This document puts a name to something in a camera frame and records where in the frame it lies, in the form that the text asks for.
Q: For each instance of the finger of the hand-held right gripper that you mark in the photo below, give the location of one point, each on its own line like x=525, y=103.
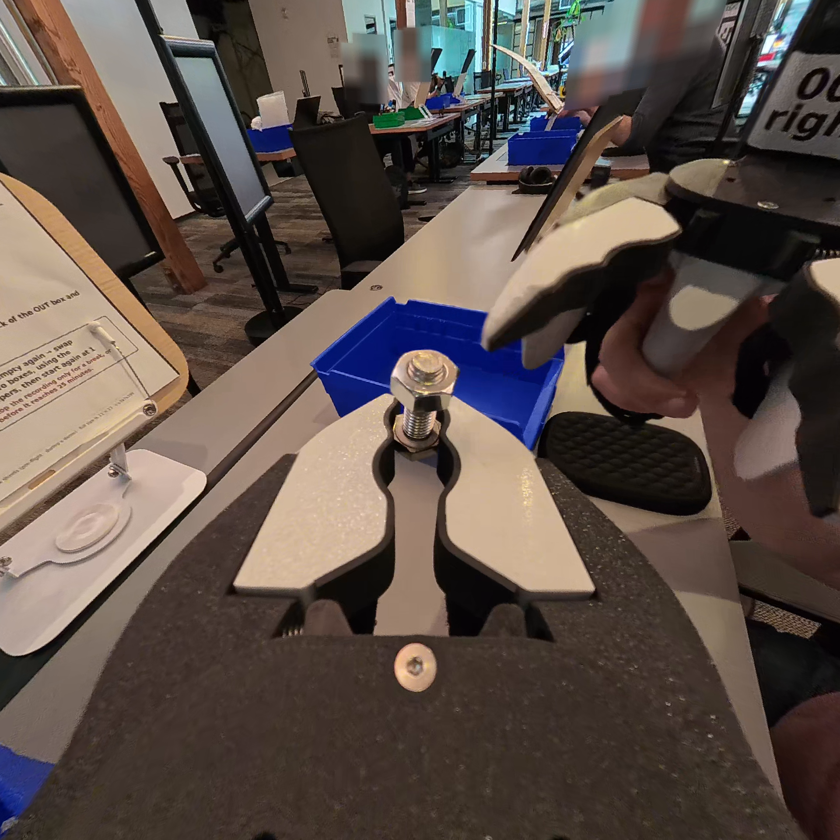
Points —
x=577, y=249
x=820, y=341

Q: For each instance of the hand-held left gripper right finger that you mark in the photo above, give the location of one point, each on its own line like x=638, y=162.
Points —
x=518, y=512

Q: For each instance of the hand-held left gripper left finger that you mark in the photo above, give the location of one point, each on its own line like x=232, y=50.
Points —
x=321, y=512

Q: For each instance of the silver hex nut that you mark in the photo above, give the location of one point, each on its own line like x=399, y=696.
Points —
x=401, y=441

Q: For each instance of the blue plastic bin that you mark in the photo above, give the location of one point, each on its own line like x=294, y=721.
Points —
x=367, y=380
x=541, y=149
x=443, y=102
x=19, y=781
x=272, y=139

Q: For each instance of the silver hex bolt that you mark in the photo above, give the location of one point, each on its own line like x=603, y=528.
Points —
x=423, y=380

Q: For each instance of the person's right forearm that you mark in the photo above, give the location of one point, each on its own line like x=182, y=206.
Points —
x=774, y=518

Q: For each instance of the person's right hand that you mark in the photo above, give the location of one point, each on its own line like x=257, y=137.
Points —
x=630, y=354

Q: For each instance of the black headphones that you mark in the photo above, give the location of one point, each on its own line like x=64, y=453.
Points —
x=535, y=178

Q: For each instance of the wooden document stand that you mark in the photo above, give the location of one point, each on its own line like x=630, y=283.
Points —
x=577, y=164
x=131, y=499

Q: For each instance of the black wrist rest pad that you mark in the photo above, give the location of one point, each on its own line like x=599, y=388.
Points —
x=630, y=466

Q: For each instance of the green plastic bin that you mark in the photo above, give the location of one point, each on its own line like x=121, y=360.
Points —
x=390, y=120

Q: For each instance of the black office chair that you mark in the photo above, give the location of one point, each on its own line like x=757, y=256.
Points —
x=354, y=184
x=190, y=170

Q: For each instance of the printed paper sheet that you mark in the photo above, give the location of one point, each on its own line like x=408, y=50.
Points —
x=52, y=328

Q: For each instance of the white foam block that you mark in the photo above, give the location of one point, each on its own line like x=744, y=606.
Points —
x=272, y=108

